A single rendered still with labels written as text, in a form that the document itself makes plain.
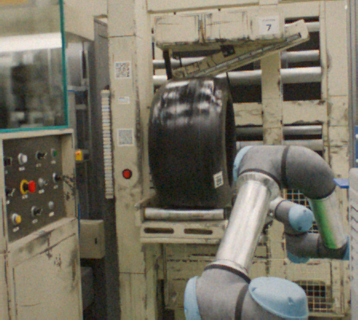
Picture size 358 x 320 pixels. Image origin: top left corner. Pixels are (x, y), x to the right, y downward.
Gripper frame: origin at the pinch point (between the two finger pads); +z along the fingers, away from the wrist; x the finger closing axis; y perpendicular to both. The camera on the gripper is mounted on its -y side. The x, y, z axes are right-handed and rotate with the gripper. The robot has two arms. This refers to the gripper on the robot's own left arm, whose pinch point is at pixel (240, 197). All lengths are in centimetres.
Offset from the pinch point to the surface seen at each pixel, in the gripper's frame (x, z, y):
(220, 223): 3.5, 15.3, -14.9
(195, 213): 9.3, 23.4, -9.7
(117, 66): 8, 59, 52
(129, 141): 17, 52, 21
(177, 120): 5.3, 22.7, 29.8
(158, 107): 7.4, 31.6, 35.3
